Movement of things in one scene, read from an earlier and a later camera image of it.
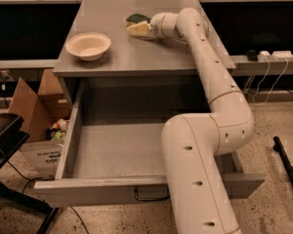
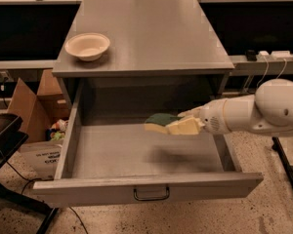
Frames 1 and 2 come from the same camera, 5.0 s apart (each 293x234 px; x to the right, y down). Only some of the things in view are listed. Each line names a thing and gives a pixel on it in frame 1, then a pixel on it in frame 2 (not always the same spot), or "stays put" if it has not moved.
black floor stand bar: [289, 175] stays put
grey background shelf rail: [23, 63] stays put
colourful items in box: [58, 131] stays put
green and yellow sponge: [135, 19] → [158, 122]
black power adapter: [252, 55] stays put
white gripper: [156, 24] → [212, 118]
